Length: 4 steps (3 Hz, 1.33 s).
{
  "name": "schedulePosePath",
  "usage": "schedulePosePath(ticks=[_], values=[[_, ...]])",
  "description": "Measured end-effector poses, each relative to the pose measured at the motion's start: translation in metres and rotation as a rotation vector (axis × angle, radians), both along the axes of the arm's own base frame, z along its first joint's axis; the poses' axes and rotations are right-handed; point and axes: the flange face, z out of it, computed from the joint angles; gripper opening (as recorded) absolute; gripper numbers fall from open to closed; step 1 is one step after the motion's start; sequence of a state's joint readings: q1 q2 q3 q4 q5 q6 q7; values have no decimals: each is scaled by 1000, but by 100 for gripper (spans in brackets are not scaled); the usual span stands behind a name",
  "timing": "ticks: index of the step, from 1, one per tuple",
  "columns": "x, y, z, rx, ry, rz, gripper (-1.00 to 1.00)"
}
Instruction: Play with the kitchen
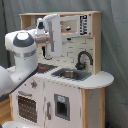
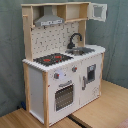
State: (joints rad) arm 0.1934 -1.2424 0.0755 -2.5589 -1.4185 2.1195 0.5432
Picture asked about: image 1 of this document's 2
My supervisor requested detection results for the grey toy sink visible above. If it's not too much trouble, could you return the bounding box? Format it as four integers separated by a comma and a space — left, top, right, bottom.
52, 68, 92, 81

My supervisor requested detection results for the black toy faucet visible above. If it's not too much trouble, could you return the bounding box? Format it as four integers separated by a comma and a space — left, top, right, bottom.
75, 51, 93, 70

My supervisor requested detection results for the wooden toy kitchen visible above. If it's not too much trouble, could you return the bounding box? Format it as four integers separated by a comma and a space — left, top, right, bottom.
10, 11, 114, 128

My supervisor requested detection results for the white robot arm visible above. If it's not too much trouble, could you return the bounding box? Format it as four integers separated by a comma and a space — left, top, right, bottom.
0, 14, 62, 97

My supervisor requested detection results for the white cabinet door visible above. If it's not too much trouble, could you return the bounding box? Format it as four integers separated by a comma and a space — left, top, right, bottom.
45, 81, 82, 128

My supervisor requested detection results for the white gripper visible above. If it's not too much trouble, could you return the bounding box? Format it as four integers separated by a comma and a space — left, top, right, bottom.
43, 14, 62, 59

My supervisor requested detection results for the white oven door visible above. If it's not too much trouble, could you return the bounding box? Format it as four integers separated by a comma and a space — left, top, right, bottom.
17, 91, 37, 123

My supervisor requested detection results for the black toy stovetop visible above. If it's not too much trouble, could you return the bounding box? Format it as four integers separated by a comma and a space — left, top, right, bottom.
38, 63, 55, 73

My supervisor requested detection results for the white microwave door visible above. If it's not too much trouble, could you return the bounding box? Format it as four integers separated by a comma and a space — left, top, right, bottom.
61, 14, 91, 38

